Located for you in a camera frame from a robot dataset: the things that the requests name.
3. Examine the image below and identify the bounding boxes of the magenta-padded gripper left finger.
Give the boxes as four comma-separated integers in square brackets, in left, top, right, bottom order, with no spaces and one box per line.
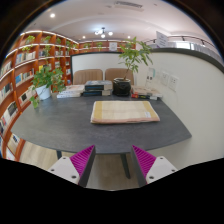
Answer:
[47,144,97,188]

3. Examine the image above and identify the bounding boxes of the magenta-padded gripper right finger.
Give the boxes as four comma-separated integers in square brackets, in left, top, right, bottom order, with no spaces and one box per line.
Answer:
[130,144,179,188]

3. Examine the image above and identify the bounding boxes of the beige striped towel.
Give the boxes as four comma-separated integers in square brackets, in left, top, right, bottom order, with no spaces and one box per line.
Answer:
[90,100,161,125]

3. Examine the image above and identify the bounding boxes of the red-spined book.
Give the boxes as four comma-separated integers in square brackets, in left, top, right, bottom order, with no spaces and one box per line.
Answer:
[130,93,158,101]

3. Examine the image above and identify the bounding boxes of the thin white book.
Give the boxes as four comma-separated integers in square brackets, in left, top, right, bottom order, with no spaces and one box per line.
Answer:
[56,91,83,99]

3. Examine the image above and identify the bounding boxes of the beige book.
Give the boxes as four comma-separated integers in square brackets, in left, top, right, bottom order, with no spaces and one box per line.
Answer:
[131,85,164,99]

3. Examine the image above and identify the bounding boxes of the thin dark-spined book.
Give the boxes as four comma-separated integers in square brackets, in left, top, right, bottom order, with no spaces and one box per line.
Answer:
[82,89,112,98]

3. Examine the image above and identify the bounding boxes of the thick white book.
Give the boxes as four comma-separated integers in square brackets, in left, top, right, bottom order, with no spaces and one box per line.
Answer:
[63,84,86,94]

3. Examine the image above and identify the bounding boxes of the leafy plant in white pot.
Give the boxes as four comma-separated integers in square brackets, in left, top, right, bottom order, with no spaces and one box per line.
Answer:
[29,64,67,109]

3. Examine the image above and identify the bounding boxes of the small tree in black pot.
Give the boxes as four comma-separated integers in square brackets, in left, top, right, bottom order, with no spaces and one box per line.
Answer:
[112,36,154,98]

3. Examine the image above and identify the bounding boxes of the orange bookshelf unit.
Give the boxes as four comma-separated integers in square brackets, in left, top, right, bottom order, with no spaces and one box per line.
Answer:
[0,29,138,161]

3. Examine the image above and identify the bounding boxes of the white hanging sign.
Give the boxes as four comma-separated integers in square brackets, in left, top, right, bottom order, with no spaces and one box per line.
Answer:
[155,30,169,49]

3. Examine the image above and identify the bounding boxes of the ceiling chandelier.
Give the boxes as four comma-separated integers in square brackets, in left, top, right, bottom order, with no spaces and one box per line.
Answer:
[94,27,114,39]

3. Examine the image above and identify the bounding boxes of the recessed ceiling spotlights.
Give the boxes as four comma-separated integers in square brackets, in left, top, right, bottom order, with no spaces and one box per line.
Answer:
[49,12,133,40]

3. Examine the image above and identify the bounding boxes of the ceiling air vent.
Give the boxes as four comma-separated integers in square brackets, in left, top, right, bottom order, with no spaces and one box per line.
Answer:
[114,0,144,10]

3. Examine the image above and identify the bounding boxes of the white wall socket panel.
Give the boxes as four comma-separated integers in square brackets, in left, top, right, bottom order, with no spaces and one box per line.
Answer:
[159,70,170,87]
[168,74,180,93]

